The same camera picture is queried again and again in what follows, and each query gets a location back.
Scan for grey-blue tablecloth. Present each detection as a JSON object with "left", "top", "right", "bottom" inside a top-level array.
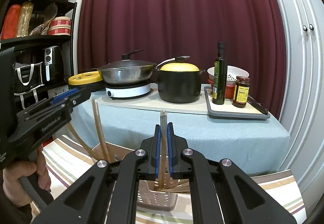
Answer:
[{"left": 56, "top": 87, "right": 291, "bottom": 176}]

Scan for red striped round tins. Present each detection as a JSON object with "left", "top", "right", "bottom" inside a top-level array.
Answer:
[{"left": 47, "top": 16, "right": 71, "bottom": 35}]

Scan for black shelving unit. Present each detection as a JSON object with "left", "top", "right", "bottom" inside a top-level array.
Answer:
[{"left": 1, "top": 0, "right": 77, "bottom": 110}]

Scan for gold package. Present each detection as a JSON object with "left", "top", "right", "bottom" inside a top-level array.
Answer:
[{"left": 16, "top": 2, "right": 33, "bottom": 37}]

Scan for wooden chopstick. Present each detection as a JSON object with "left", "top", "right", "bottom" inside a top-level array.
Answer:
[
  {"left": 91, "top": 98, "right": 110, "bottom": 163},
  {"left": 94, "top": 101, "right": 112, "bottom": 163},
  {"left": 154, "top": 179, "right": 189, "bottom": 191},
  {"left": 66, "top": 123, "right": 100, "bottom": 161},
  {"left": 158, "top": 182, "right": 190, "bottom": 193},
  {"left": 158, "top": 110, "right": 167, "bottom": 189},
  {"left": 161, "top": 186, "right": 190, "bottom": 194}
]

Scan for steel wok with lid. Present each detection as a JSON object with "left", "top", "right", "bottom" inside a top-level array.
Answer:
[{"left": 97, "top": 50, "right": 190, "bottom": 85}]

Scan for person left hand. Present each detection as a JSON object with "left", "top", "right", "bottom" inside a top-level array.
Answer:
[{"left": 3, "top": 145, "right": 51, "bottom": 207}]

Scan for dark olive oil bottle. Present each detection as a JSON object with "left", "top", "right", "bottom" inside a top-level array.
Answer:
[{"left": 212, "top": 42, "right": 227, "bottom": 105}]

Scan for yellow lidded flat pan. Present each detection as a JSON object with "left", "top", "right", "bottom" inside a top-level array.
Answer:
[{"left": 68, "top": 71, "right": 105, "bottom": 92}]

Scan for white bowl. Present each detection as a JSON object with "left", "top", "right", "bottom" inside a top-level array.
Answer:
[{"left": 207, "top": 65, "right": 249, "bottom": 85}]

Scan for red jar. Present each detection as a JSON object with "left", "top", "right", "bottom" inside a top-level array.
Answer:
[{"left": 208, "top": 79, "right": 236, "bottom": 99}]

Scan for black pot yellow lid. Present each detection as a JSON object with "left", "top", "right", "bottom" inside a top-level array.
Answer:
[{"left": 156, "top": 62, "right": 205, "bottom": 104}]

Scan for maroon curtain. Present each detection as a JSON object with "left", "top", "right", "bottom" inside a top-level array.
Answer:
[{"left": 77, "top": 0, "right": 286, "bottom": 117}]

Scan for striped tablecloth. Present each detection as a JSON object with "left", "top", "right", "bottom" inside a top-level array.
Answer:
[{"left": 43, "top": 135, "right": 306, "bottom": 223}]

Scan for white perforated utensil holder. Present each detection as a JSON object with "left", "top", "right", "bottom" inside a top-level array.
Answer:
[{"left": 106, "top": 142, "right": 177, "bottom": 211}]

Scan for orange package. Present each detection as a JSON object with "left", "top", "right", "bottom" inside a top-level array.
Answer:
[{"left": 1, "top": 4, "right": 21, "bottom": 40}]

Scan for beige placemat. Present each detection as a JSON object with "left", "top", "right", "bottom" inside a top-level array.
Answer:
[{"left": 96, "top": 84, "right": 208, "bottom": 115}]

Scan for black air fryer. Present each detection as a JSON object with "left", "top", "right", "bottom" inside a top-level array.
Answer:
[{"left": 44, "top": 45, "right": 65, "bottom": 88}]

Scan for white induction cooker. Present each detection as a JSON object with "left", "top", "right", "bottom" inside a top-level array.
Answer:
[{"left": 105, "top": 81, "right": 150, "bottom": 99}]

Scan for white cabinet doors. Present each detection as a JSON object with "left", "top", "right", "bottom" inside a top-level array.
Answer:
[{"left": 260, "top": 0, "right": 324, "bottom": 199}]

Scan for black handled knife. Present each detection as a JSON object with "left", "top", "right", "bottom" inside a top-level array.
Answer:
[{"left": 247, "top": 95, "right": 269, "bottom": 115}]

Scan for black white tote bag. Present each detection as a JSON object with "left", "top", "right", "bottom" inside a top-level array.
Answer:
[{"left": 14, "top": 62, "right": 44, "bottom": 109}]

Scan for grey cutting board tray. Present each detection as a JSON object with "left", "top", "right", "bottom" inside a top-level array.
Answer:
[{"left": 203, "top": 86, "right": 270, "bottom": 120}]

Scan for sauce jar yellow label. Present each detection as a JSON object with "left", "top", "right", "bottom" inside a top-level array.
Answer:
[{"left": 232, "top": 76, "right": 250, "bottom": 108}]

